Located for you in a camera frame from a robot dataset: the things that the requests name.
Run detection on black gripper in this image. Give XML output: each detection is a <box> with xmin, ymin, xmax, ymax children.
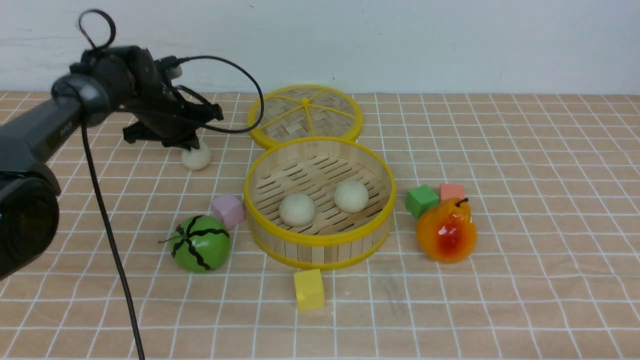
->
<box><xmin>80</xmin><ymin>46</ymin><xmax>224</xmax><ymax>148</ymax></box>

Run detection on white bun placed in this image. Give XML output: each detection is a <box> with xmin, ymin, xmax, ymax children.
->
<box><xmin>279</xmin><ymin>193</ymin><xmax>316</xmax><ymax>227</ymax></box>
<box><xmin>333</xmin><ymin>180</ymin><xmax>370</xmax><ymax>214</ymax></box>
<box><xmin>181</xmin><ymin>140</ymin><xmax>211</xmax><ymax>171</ymax></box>

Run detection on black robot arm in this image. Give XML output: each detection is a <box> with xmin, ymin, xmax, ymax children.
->
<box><xmin>0</xmin><ymin>46</ymin><xmax>224</xmax><ymax>279</ymax></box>

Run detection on woven bamboo steamer lid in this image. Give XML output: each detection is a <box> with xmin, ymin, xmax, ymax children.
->
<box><xmin>247</xmin><ymin>84</ymin><xmax>364</xmax><ymax>150</ymax></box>

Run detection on bamboo steamer tray yellow rim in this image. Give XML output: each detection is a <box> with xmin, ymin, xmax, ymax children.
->
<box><xmin>244</xmin><ymin>136</ymin><xmax>397</xmax><ymax>271</ymax></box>

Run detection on green toy watermelon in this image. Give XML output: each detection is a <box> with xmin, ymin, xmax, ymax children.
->
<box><xmin>158</xmin><ymin>214</ymin><xmax>232</xmax><ymax>273</ymax></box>

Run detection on yellow cube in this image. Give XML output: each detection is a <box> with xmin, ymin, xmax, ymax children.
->
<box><xmin>294</xmin><ymin>269</ymin><xmax>325</xmax><ymax>312</ymax></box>

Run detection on green cube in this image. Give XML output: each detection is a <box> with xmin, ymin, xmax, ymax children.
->
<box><xmin>404</xmin><ymin>185</ymin><xmax>441</xmax><ymax>220</ymax></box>

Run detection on salmon pink cube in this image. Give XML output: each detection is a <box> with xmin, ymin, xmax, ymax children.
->
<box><xmin>439</xmin><ymin>183</ymin><xmax>466</xmax><ymax>203</ymax></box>

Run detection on orange toy pear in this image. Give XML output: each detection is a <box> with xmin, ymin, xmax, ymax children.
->
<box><xmin>415</xmin><ymin>198</ymin><xmax>478</xmax><ymax>264</ymax></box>

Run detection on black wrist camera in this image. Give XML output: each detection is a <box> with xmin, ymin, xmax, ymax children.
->
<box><xmin>155</xmin><ymin>55</ymin><xmax>183</xmax><ymax>80</ymax></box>

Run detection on black cable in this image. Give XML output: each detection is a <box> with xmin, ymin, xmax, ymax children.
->
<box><xmin>77</xmin><ymin>8</ymin><xmax>265</xmax><ymax>360</ymax></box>

